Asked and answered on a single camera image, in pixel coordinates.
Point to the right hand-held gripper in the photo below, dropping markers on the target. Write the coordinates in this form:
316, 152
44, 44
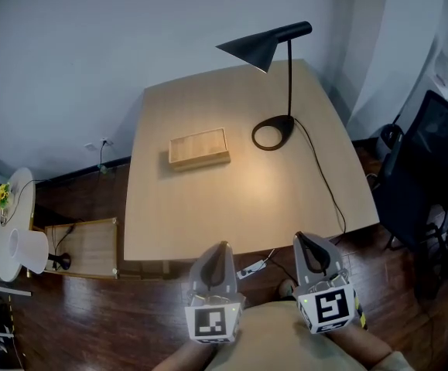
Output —
330, 305

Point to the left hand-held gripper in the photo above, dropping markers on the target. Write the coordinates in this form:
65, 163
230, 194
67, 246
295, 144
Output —
212, 323

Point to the black desk lamp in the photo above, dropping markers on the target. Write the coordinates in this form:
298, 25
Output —
262, 50

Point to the person's left forearm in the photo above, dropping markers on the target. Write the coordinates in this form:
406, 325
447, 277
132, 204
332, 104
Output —
185, 356

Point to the person's right forearm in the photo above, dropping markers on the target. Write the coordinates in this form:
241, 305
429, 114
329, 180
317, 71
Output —
359, 346

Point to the person's foot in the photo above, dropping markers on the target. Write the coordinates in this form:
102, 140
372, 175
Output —
286, 288

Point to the white power strip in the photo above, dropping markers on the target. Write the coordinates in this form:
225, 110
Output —
251, 269

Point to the person's beige shirt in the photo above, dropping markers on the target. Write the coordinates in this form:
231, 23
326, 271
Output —
278, 338

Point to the wooden box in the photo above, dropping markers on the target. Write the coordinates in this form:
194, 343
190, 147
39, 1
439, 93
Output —
199, 149

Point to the black mesh office chair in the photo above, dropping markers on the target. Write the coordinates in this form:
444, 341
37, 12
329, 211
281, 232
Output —
428, 160

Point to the white shade table lamp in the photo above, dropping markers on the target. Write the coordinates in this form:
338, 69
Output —
30, 249

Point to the white round side table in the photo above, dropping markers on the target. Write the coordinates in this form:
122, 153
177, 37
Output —
20, 207

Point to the yellow flowers in vase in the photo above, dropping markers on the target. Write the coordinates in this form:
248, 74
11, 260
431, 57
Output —
3, 195

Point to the white wall socket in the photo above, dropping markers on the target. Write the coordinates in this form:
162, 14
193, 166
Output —
89, 147
107, 142

